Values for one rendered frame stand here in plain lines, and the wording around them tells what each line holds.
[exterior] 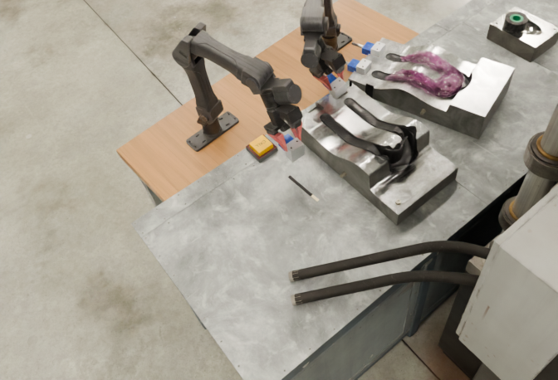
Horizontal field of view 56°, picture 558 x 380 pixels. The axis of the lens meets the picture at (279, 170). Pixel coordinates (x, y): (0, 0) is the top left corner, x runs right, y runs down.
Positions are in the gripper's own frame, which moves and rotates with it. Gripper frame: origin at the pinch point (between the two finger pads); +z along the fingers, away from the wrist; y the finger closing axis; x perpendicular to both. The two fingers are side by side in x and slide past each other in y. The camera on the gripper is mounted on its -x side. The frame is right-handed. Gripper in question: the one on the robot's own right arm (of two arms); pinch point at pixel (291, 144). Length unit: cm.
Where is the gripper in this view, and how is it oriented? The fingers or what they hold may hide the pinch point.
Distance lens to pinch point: 164.9
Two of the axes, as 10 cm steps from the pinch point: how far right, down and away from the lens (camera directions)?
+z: 3.8, 8.1, 4.5
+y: 7.8, -5.4, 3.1
